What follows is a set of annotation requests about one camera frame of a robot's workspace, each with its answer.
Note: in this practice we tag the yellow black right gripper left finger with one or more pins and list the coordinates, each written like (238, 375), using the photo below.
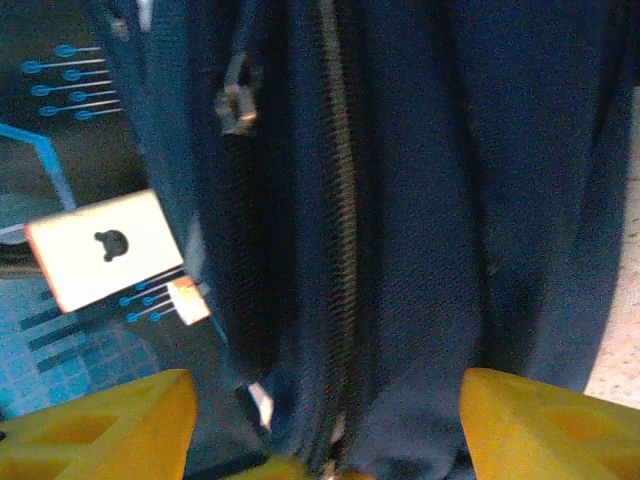
(100, 430)

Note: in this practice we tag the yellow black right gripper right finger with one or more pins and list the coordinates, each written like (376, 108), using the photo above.
(550, 435)

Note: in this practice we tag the navy blue backpack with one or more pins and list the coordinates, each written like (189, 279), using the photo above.
(400, 200)

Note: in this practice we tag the small pull-tab food can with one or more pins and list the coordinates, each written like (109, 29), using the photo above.
(190, 300)

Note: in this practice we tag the beige knife block terracotta top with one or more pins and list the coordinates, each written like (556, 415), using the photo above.
(105, 250)

